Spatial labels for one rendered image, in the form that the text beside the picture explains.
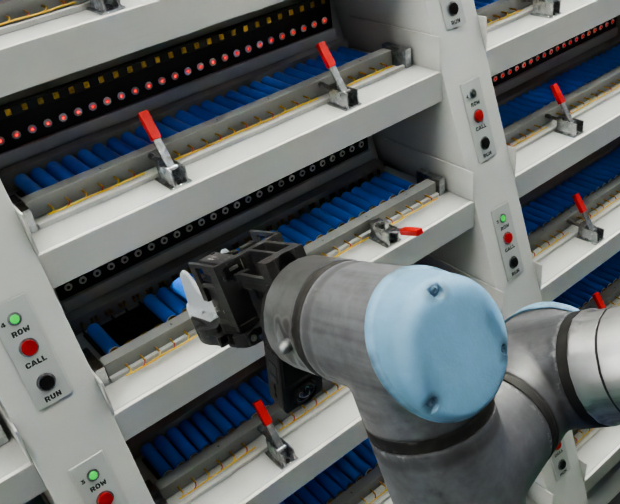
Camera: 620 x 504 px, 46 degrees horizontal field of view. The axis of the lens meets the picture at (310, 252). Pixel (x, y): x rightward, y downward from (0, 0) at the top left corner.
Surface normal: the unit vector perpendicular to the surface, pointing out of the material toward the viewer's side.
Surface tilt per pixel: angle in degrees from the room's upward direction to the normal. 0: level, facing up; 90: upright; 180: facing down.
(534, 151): 17
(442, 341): 82
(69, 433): 90
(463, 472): 87
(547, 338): 32
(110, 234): 107
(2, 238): 90
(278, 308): 56
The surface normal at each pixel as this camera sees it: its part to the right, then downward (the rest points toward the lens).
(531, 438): 0.60, -0.28
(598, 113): -0.12, -0.82
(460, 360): 0.51, -0.02
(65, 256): 0.62, 0.37
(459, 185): -0.78, 0.43
